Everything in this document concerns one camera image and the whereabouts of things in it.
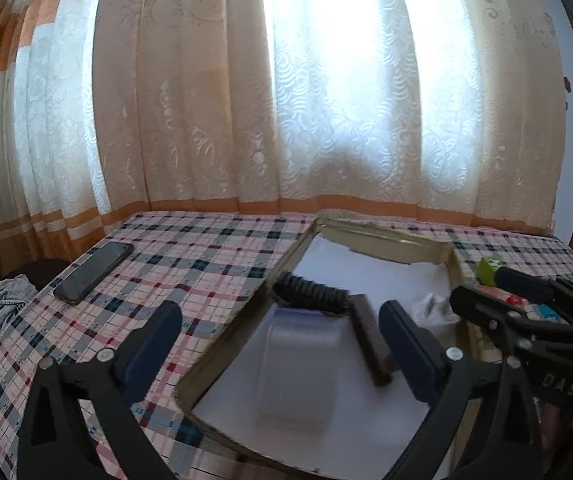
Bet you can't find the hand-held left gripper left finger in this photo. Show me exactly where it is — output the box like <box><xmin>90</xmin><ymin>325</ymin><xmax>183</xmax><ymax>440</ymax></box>
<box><xmin>16</xmin><ymin>301</ymin><xmax>183</xmax><ymax>480</ymax></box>

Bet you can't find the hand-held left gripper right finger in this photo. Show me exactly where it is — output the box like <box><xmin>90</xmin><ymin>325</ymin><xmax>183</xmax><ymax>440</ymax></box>
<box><xmin>379</xmin><ymin>300</ymin><xmax>539</xmax><ymax>480</ymax></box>

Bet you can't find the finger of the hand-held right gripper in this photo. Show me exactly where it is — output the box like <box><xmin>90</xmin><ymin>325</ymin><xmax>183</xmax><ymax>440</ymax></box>
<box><xmin>496</xmin><ymin>267</ymin><xmax>573</xmax><ymax>333</ymax></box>
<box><xmin>449</xmin><ymin>285</ymin><xmax>573</xmax><ymax>361</ymax></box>

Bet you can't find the shallow cardboard tray box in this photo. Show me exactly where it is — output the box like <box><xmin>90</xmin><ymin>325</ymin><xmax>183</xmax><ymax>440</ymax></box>
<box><xmin>176</xmin><ymin>217</ymin><xmax>472</xmax><ymax>476</ymax></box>

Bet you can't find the pink rectangular object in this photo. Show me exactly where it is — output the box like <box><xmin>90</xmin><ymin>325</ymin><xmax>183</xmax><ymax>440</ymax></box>
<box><xmin>473</xmin><ymin>284</ymin><xmax>509</xmax><ymax>301</ymax></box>

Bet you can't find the green toy cube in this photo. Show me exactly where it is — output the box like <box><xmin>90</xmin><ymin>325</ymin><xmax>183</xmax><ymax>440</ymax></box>
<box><xmin>476</xmin><ymin>256</ymin><xmax>502</xmax><ymax>286</ymax></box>

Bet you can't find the dark brown rectangular bar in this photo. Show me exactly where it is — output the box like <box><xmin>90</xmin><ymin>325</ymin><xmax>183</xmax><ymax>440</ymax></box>
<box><xmin>349</xmin><ymin>294</ymin><xmax>397</xmax><ymax>387</ymax></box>

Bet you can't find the black smartphone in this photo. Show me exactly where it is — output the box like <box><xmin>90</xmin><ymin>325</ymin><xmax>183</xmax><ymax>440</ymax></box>
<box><xmin>53</xmin><ymin>241</ymin><xmax>134</xmax><ymax>306</ymax></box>

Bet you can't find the plaid tablecloth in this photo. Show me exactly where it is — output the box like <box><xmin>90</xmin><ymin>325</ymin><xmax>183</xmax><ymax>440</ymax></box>
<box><xmin>0</xmin><ymin>210</ymin><xmax>573</xmax><ymax>480</ymax></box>

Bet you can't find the orange striped curtain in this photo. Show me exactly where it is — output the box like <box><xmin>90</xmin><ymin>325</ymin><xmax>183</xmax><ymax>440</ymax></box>
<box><xmin>0</xmin><ymin>0</ymin><xmax>112</xmax><ymax>281</ymax></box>

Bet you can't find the cream lace curtain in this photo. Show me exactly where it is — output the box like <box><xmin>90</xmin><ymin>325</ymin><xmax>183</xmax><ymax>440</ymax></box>
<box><xmin>91</xmin><ymin>0</ymin><xmax>573</xmax><ymax>236</ymax></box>

